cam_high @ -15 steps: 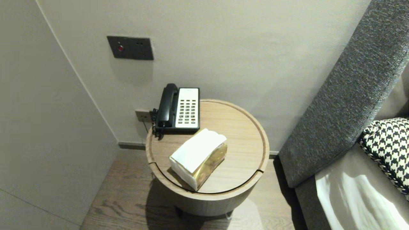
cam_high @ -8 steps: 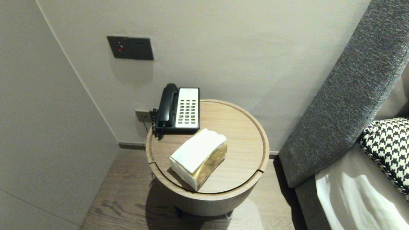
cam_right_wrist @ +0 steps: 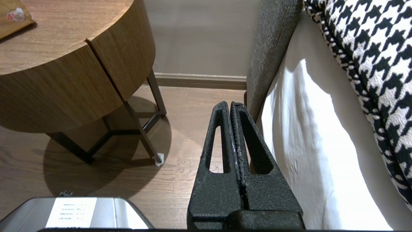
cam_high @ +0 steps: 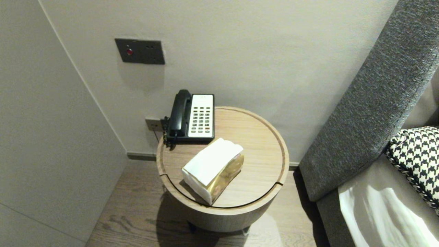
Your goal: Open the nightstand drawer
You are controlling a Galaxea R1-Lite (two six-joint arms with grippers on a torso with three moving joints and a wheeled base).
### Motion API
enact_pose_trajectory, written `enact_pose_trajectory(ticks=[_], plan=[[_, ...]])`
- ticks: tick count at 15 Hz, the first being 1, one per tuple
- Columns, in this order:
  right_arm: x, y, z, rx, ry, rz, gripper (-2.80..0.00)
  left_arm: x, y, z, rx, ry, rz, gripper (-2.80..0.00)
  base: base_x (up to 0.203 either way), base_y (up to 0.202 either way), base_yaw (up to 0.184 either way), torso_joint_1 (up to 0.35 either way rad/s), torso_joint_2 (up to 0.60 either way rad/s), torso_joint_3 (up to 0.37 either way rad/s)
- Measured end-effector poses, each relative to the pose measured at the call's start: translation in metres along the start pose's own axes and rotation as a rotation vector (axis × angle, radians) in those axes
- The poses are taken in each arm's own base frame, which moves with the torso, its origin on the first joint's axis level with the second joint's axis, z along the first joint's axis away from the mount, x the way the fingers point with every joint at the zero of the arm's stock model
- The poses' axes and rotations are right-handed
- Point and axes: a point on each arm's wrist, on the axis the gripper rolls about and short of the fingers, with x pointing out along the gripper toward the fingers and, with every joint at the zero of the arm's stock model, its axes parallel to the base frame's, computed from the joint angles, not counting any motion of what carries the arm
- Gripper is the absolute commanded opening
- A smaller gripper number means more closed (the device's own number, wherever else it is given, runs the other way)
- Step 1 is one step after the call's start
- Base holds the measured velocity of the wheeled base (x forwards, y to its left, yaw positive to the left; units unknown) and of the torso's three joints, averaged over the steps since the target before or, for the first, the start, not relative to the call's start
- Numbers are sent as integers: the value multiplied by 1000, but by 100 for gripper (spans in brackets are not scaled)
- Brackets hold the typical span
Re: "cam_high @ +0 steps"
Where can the white black telephone base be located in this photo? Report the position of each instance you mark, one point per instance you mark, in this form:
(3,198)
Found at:
(202,116)

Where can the round wooden nightstand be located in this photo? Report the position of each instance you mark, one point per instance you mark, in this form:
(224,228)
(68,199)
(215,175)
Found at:
(240,137)

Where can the black white houndstooth pillow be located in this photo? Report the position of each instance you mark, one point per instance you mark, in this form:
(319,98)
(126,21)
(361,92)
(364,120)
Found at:
(418,154)

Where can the white gold tissue pack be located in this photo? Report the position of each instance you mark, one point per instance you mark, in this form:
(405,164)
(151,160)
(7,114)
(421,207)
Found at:
(212,161)

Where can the grey wall socket plate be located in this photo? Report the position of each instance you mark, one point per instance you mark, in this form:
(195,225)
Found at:
(151,124)

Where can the white bed sheet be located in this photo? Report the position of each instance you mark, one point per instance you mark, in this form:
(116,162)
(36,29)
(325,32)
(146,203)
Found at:
(384,212)

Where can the dark wall switch panel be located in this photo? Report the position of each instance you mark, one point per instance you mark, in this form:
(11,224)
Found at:
(140,51)

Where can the black telephone handset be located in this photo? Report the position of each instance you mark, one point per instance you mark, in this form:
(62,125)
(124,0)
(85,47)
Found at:
(180,109)

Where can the grey fabric bed base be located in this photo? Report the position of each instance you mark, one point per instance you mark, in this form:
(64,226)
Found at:
(331,223)

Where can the grey fabric headboard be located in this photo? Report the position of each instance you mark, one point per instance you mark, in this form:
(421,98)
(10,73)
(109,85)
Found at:
(377,85)

